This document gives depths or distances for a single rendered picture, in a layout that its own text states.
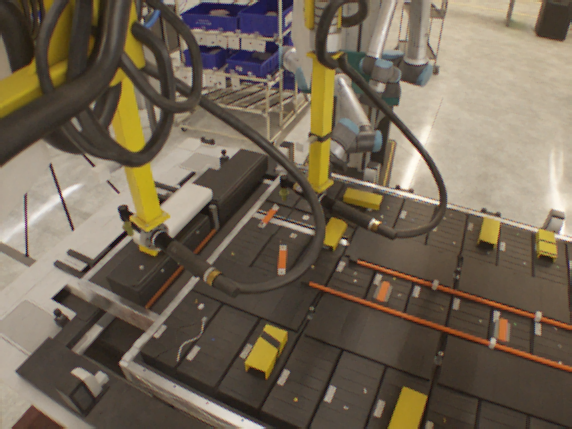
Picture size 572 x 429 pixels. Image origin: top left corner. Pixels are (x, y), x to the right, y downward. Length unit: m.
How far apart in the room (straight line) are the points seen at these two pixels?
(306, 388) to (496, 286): 0.80
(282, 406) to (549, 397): 0.79
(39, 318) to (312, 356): 1.10
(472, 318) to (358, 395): 0.50
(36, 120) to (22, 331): 1.49
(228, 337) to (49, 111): 1.06
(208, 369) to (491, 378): 0.85
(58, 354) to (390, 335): 1.15
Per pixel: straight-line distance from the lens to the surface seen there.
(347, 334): 1.36
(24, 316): 1.90
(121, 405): 1.46
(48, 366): 1.65
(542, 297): 1.70
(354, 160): 3.32
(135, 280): 1.44
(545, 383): 1.47
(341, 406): 1.24
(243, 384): 1.27
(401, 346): 1.37
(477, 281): 1.63
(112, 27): 0.49
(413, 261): 1.62
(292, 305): 1.41
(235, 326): 1.38
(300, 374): 1.28
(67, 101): 0.44
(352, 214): 1.44
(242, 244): 1.63
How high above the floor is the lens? 2.12
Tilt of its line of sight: 39 degrees down
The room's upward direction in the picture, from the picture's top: straight up
